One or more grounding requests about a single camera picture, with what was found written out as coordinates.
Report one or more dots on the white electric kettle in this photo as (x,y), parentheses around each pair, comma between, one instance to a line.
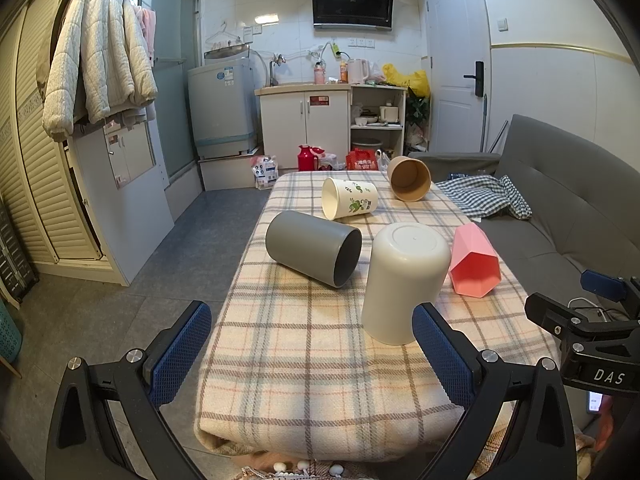
(357,71)

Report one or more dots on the grey sofa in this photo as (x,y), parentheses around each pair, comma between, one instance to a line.
(555,175)

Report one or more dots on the louvered wardrobe doors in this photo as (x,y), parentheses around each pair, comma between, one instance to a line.
(35,170)

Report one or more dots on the pink faceted cup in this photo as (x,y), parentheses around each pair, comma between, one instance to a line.
(472,255)

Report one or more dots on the cream plastic cup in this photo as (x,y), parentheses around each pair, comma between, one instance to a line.
(402,280)

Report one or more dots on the white puffer jacket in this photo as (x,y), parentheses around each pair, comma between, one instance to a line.
(95,50)

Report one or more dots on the washing machine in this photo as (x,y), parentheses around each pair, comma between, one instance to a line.
(222,105)

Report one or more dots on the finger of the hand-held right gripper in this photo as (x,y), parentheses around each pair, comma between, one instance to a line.
(602,282)
(555,312)

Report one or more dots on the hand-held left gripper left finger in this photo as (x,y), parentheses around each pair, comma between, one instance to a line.
(180,355)

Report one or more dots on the black folded rack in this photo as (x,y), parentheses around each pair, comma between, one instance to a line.
(15,260)

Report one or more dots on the grey plastic cup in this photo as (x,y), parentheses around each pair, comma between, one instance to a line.
(305,245)

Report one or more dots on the metal basin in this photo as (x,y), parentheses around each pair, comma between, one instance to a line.
(227,51)

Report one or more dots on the checked cloth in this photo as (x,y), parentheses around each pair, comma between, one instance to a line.
(480,195)

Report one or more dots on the pink bottle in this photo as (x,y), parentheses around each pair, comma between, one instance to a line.
(319,75)

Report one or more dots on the plaid blanket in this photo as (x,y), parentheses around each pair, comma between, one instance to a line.
(300,355)

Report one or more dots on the red shopping bag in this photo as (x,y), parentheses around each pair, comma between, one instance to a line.
(361,161)

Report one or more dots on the white sink cabinet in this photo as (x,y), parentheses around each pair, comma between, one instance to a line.
(302,125)

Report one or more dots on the frosted glass door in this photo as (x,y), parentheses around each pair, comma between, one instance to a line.
(172,85)

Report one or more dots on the brown paper cup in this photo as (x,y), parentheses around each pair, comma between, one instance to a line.
(407,172)

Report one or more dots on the sink faucet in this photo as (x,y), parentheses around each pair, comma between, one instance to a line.
(273,70)

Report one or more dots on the green plant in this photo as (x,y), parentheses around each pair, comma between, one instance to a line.
(417,110)

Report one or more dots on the white door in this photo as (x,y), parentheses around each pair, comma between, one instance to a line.
(452,60)

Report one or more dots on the white washer platform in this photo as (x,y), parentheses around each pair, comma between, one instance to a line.
(227,172)

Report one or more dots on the white paper cup green print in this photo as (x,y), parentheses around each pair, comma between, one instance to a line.
(355,197)

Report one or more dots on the teal laundry basket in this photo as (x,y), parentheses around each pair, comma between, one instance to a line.
(9,340)

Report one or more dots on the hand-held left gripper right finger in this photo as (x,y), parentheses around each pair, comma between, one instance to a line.
(442,360)

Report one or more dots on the open kitchen shelf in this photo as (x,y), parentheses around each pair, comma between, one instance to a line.
(377,110)

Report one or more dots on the yellow plastic bag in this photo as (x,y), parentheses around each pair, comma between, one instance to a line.
(412,81)

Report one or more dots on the smartphone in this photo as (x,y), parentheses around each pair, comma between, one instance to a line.
(595,402)

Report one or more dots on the red thermos jug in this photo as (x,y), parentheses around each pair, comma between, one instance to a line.
(305,159)

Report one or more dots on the orange bottle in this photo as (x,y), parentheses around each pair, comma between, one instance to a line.
(343,72)

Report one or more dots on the pink garment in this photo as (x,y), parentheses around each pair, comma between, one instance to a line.
(147,30)

